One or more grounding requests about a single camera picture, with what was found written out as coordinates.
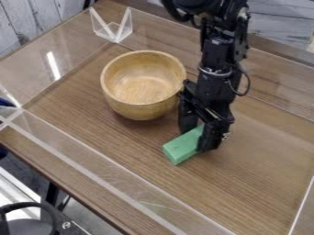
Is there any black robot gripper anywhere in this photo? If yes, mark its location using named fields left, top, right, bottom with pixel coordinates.
left=176, top=66, right=241, bottom=153

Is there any green rectangular block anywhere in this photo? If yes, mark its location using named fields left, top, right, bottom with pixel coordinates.
left=162, top=125, right=203, bottom=165

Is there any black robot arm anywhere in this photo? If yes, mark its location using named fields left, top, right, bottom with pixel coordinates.
left=160, top=0, right=250, bottom=151

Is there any light wooden bowl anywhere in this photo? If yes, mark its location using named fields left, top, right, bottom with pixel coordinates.
left=99, top=50, right=187, bottom=120

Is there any black table leg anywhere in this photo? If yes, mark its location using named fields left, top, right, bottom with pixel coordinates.
left=45, top=183, right=60, bottom=206

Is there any blue object at left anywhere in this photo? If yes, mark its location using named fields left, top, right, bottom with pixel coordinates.
left=0, top=97, right=15, bottom=107

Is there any black chair armrest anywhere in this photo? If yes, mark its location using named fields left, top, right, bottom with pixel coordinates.
left=0, top=202, right=57, bottom=235

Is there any clear acrylic enclosure wall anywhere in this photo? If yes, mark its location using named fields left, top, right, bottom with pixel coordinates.
left=0, top=1, right=314, bottom=235

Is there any clear acrylic corner bracket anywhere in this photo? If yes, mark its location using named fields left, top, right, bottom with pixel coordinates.
left=88, top=7, right=132, bottom=43

